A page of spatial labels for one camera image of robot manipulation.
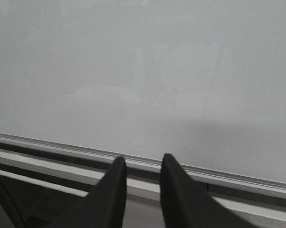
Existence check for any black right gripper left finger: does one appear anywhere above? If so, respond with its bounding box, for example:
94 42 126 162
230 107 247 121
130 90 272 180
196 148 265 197
48 157 127 228

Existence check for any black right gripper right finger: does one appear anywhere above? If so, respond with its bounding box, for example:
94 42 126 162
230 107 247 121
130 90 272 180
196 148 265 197
159 153 255 228

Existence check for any white whiteboard with aluminium frame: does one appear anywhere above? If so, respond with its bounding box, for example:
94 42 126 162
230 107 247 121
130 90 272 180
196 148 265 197
0 0 286 199

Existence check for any white metal rack frame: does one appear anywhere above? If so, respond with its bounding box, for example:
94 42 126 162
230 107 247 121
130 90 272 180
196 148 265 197
0 149 286 228

